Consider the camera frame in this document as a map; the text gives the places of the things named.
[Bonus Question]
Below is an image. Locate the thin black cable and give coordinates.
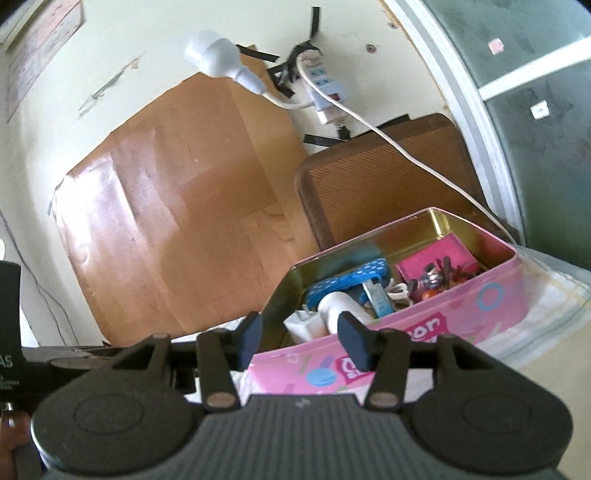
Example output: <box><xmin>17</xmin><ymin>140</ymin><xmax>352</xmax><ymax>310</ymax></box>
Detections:
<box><xmin>0</xmin><ymin>210</ymin><xmax>77</xmax><ymax>344</ymax></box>

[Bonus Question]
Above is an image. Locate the window with white frame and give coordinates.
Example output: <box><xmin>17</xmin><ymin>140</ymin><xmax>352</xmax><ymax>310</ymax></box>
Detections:
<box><xmin>383</xmin><ymin>0</ymin><xmax>591</xmax><ymax>271</ymax></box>

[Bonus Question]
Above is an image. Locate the white plastic bottle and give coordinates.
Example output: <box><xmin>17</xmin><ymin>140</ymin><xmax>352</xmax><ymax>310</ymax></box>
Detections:
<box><xmin>318</xmin><ymin>291</ymin><xmax>375</xmax><ymax>335</ymax></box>

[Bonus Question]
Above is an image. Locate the white plug with cord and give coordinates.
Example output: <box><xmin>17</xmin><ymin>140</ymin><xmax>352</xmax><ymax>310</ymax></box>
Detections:
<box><xmin>184</xmin><ymin>31</ymin><xmax>319</xmax><ymax>110</ymax></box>

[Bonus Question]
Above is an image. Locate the white power adapter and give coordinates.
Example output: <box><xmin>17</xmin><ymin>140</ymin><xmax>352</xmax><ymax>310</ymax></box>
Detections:
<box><xmin>284</xmin><ymin>310</ymin><xmax>328</xmax><ymax>344</ymax></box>

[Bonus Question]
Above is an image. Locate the white bed sheet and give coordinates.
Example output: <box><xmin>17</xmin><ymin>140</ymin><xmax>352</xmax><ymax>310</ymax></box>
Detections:
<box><xmin>178</xmin><ymin>244</ymin><xmax>591</xmax><ymax>416</ymax></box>

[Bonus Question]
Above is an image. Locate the person's left hand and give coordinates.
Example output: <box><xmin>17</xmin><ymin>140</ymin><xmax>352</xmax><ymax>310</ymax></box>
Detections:
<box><xmin>0</xmin><ymin>408</ymin><xmax>31</xmax><ymax>464</ymax></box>

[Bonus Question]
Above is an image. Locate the pink cardboard box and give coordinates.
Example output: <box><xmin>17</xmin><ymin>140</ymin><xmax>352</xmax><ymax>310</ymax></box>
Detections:
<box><xmin>394</xmin><ymin>232</ymin><xmax>481</xmax><ymax>289</ymax></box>

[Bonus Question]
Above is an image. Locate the white power strip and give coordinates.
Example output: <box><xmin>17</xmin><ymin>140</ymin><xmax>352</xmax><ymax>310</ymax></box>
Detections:
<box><xmin>295</xmin><ymin>48</ymin><xmax>354</xmax><ymax>125</ymax></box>

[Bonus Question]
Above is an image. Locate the white cable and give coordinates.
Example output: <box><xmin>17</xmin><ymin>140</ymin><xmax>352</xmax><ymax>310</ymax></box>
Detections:
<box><xmin>298</xmin><ymin>58</ymin><xmax>518</xmax><ymax>245</ymax></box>

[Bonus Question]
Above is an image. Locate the brown woven board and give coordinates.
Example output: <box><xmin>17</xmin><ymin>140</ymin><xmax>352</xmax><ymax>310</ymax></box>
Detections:
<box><xmin>294</xmin><ymin>113</ymin><xmax>490</xmax><ymax>252</ymax></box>

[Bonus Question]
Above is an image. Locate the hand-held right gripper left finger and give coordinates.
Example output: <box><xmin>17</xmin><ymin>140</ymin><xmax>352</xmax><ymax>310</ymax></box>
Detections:
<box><xmin>111</xmin><ymin>311</ymin><xmax>265</xmax><ymax>412</ymax></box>

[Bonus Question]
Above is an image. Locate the wall poster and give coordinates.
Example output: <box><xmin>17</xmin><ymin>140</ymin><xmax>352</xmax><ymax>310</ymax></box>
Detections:
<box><xmin>0</xmin><ymin>0</ymin><xmax>86</xmax><ymax>123</ymax></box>

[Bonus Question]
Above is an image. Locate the pink tin box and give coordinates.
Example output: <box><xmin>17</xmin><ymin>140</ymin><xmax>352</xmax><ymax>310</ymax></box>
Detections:
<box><xmin>247</xmin><ymin>208</ymin><xmax>529</xmax><ymax>398</ymax></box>

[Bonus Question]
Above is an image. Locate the wood-grain wall sheet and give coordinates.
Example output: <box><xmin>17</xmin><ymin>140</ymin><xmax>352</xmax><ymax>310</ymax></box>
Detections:
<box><xmin>48</xmin><ymin>44</ymin><xmax>319</xmax><ymax>347</ymax></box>

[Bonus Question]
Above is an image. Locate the red toy figure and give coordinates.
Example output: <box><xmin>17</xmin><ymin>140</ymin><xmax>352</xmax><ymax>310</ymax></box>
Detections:
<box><xmin>406</xmin><ymin>258</ymin><xmax>476</xmax><ymax>303</ymax></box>

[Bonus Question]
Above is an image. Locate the blue dotted plastic toy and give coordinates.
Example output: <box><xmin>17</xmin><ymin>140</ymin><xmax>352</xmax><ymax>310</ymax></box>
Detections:
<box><xmin>305</xmin><ymin>257</ymin><xmax>391</xmax><ymax>311</ymax></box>

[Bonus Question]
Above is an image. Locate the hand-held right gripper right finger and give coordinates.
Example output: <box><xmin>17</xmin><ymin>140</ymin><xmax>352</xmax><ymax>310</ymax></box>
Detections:
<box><xmin>337</xmin><ymin>311</ymin><xmax>485</xmax><ymax>412</ymax></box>

